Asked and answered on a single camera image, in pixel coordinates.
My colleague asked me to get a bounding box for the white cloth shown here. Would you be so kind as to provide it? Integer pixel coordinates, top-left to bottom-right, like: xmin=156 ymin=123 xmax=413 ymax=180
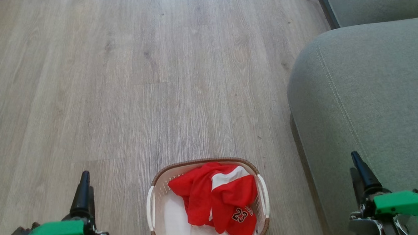
xmin=162 ymin=190 xmax=258 ymax=235

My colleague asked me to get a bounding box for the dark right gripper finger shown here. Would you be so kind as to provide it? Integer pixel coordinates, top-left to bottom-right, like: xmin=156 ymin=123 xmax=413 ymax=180
xmin=350 ymin=167 xmax=366 ymax=205
xmin=351 ymin=150 xmax=382 ymax=193

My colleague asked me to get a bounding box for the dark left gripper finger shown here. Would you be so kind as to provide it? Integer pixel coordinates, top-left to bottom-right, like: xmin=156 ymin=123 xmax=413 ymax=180
xmin=68 ymin=170 xmax=93 ymax=218
xmin=89 ymin=186 xmax=96 ymax=219

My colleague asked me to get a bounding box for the grey fabric sofa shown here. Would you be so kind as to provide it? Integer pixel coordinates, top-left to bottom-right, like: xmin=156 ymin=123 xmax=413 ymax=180
xmin=284 ymin=17 xmax=418 ymax=235

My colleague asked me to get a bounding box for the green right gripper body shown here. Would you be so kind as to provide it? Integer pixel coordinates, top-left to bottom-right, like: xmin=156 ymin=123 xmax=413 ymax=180
xmin=347 ymin=187 xmax=418 ymax=235

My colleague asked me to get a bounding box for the white brown-rimmed laundry basket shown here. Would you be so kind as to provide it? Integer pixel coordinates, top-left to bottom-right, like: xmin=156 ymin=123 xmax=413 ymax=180
xmin=144 ymin=155 xmax=272 ymax=235

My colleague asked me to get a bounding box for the red basketball jersey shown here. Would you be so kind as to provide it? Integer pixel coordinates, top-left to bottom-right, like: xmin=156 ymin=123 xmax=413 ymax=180
xmin=167 ymin=160 xmax=260 ymax=235

